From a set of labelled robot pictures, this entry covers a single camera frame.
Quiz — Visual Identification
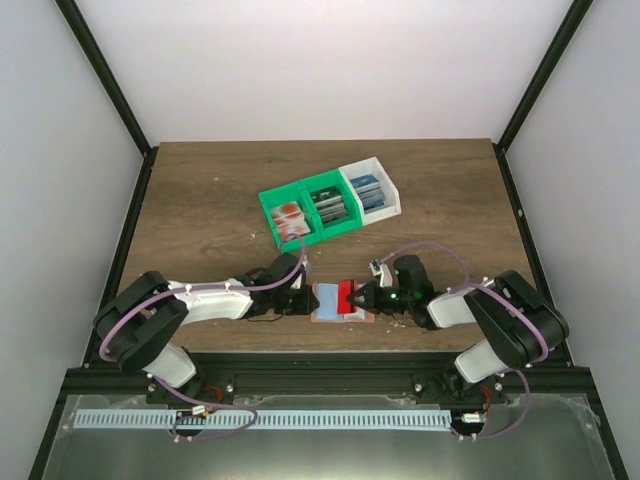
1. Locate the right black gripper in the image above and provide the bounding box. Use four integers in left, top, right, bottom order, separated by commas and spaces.
346, 281, 413, 317

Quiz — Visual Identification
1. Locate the pink leather card holder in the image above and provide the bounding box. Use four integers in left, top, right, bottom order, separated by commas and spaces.
311, 283, 375, 324

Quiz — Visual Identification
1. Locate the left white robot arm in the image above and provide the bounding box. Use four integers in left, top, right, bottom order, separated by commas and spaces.
93, 253, 320, 404

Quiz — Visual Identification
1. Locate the red white card stack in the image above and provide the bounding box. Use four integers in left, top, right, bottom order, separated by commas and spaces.
270, 201, 311, 239

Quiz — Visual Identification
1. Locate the black card stack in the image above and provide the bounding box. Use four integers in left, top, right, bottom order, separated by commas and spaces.
310, 186, 348, 224

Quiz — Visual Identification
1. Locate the blue card stack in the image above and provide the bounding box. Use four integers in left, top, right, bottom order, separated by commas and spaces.
350, 174, 386, 212

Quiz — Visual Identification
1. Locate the white bin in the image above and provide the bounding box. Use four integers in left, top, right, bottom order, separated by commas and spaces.
338, 157, 402, 226

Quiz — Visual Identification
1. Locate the left green bin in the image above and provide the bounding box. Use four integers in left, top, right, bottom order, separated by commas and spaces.
258, 181, 322, 252

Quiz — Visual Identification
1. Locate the green bin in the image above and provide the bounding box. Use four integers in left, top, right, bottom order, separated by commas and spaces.
301, 169, 363, 240
258, 181, 322, 252

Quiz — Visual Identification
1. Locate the middle green bin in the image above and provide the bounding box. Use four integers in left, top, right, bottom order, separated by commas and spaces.
301, 169, 363, 240

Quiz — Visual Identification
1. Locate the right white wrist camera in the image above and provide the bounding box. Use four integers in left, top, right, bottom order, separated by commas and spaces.
369, 259, 393, 288

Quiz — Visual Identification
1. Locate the black aluminium front rail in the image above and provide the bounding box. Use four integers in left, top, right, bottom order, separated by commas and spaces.
59, 352, 597, 398

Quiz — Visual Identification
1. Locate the light blue cable duct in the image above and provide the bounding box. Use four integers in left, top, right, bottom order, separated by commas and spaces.
73, 409, 452, 432

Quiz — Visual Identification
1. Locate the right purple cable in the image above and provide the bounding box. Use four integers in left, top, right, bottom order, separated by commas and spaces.
379, 241, 556, 442

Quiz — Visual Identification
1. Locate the right black frame post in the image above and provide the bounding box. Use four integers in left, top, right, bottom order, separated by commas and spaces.
497, 0, 596, 156

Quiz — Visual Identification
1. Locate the black frame post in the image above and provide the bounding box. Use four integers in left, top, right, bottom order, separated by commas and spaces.
497, 0, 596, 156
53, 0, 153, 157

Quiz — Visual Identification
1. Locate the left black frame post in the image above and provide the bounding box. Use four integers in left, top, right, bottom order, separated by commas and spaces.
53, 0, 153, 157

